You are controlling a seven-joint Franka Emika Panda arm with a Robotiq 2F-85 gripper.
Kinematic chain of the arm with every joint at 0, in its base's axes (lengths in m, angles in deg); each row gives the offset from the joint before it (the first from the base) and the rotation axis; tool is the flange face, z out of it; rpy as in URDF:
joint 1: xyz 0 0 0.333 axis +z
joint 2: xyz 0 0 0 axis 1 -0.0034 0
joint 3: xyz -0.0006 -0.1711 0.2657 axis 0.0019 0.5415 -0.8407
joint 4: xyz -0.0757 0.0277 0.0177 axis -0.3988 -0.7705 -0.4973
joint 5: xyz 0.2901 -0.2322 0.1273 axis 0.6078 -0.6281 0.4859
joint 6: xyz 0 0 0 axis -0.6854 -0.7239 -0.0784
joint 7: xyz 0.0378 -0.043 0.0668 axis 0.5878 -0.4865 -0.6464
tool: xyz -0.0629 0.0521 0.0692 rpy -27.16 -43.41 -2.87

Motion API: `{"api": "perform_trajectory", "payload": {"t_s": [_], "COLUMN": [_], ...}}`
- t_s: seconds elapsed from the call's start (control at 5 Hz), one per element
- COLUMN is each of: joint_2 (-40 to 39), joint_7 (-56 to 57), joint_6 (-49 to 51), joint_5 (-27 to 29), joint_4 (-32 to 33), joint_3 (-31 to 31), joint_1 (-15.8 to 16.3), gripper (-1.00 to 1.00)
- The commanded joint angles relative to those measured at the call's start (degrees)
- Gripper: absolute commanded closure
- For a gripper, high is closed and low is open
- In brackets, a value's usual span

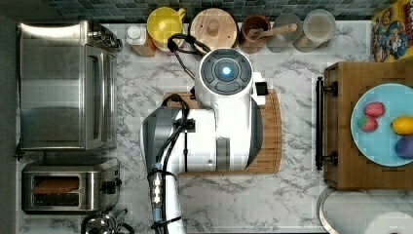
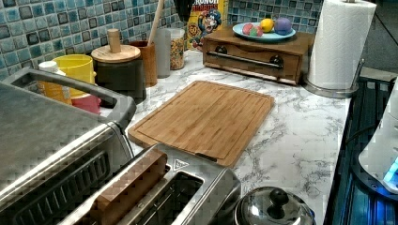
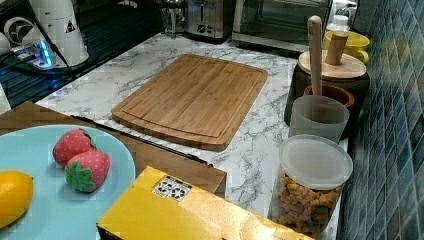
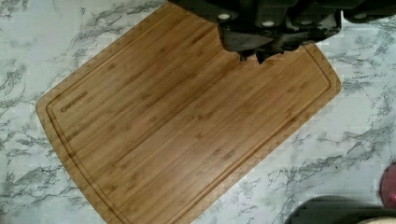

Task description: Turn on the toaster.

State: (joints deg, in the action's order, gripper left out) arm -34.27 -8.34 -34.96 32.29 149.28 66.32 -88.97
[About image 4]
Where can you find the red strawberry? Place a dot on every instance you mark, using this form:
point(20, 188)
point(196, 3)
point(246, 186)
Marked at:
point(388, 187)

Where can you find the bamboo cutting board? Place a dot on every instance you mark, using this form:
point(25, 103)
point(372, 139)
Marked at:
point(163, 121)

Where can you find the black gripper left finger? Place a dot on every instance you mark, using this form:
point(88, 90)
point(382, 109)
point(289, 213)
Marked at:
point(243, 37)

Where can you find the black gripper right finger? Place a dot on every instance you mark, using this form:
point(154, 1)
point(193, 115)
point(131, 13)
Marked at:
point(291, 39)

